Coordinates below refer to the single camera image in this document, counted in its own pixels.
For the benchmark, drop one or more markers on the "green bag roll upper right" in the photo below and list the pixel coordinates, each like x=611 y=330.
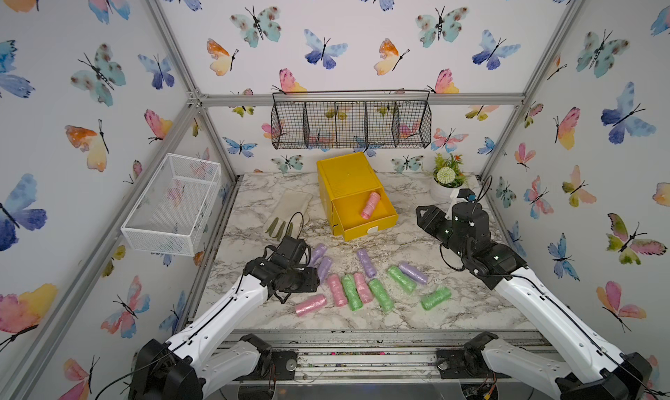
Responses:
x=406 y=283

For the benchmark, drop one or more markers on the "purple bag roll upper left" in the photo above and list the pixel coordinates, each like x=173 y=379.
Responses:
x=317 y=254

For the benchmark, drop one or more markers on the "yellow drawer cabinet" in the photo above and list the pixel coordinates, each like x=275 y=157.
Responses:
x=345 y=183

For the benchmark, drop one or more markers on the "pink bag roll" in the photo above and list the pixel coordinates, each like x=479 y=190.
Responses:
x=337 y=290
x=310 y=305
x=371 y=205
x=364 y=292

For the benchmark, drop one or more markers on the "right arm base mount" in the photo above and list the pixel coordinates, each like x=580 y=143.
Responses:
x=466 y=361

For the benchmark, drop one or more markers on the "white mesh wall basket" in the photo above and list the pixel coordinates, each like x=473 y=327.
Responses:
x=171 y=213

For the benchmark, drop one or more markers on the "potted artificial plant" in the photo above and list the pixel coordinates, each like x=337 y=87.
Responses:
x=447 y=176

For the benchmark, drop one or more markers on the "white green work glove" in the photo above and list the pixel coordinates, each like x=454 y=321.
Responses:
x=290 y=215

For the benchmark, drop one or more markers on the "green bag roll left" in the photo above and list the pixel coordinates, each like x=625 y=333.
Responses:
x=351 y=293

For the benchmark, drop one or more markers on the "purple bag roll right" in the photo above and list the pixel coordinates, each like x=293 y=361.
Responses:
x=414 y=273

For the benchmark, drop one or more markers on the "green bag roll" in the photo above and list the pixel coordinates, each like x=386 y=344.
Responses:
x=406 y=283
x=432 y=300
x=351 y=293
x=380 y=294

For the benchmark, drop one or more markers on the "purple bag roll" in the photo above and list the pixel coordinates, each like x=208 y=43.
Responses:
x=324 y=268
x=317 y=254
x=367 y=264
x=414 y=273

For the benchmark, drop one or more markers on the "green bag roll far right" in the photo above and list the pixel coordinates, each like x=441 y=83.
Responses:
x=432 y=300

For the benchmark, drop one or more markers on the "green bag roll middle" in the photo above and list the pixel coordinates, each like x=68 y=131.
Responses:
x=380 y=294

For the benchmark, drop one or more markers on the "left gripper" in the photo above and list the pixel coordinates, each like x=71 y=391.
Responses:
x=311 y=283

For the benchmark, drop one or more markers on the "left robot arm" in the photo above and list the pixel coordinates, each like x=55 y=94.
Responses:
x=188 y=365

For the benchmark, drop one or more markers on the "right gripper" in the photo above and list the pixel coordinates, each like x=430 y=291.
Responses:
x=434 y=221

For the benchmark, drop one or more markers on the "black wire wall basket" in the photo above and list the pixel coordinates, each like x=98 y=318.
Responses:
x=360 y=119

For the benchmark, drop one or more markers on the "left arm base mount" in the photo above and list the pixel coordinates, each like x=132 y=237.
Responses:
x=273 y=364

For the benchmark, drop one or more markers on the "purple bag roll lower left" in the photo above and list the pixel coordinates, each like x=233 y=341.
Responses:
x=324 y=268

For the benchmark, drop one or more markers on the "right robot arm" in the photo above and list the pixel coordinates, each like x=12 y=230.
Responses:
x=589 y=367

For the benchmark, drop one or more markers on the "purple bag roll middle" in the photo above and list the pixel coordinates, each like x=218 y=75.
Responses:
x=367 y=264

